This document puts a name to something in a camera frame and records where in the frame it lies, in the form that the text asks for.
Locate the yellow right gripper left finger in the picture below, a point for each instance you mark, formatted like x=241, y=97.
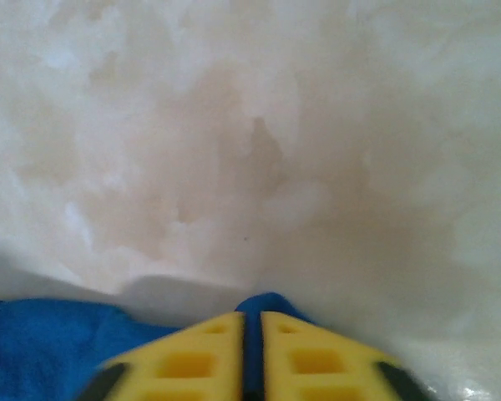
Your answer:
x=183, y=363

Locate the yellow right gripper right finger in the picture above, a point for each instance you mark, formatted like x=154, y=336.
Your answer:
x=317, y=363

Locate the blue t-shirt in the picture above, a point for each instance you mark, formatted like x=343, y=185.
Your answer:
x=46, y=346

